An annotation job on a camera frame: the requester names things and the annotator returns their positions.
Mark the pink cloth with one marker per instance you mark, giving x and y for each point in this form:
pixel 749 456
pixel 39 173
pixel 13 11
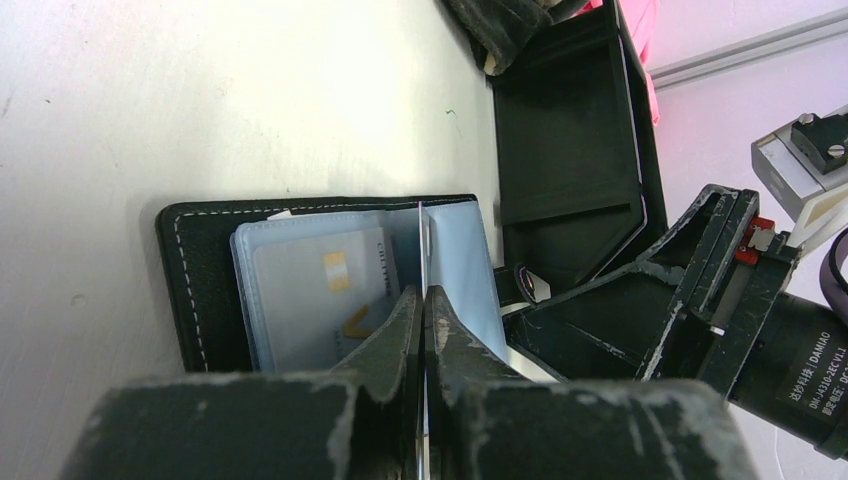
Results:
pixel 641 20

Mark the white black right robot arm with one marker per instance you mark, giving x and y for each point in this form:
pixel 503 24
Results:
pixel 796 374

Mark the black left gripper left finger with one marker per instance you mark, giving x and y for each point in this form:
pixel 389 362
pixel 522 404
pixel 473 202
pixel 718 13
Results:
pixel 358 420

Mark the black floral blanket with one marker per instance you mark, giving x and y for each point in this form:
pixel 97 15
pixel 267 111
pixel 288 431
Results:
pixel 498 30

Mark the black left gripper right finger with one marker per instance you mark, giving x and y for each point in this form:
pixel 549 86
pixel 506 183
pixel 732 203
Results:
pixel 487 421

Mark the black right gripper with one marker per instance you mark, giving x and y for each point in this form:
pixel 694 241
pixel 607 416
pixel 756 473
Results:
pixel 691 308

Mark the black leather card holder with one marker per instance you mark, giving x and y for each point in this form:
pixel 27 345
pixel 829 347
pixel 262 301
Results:
pixel 207 252

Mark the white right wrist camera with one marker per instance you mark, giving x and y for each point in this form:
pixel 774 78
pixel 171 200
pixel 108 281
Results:
pixel 803 164

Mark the black plastic bin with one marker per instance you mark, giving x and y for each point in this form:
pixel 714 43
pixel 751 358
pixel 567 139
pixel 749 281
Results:
pixel 580 184

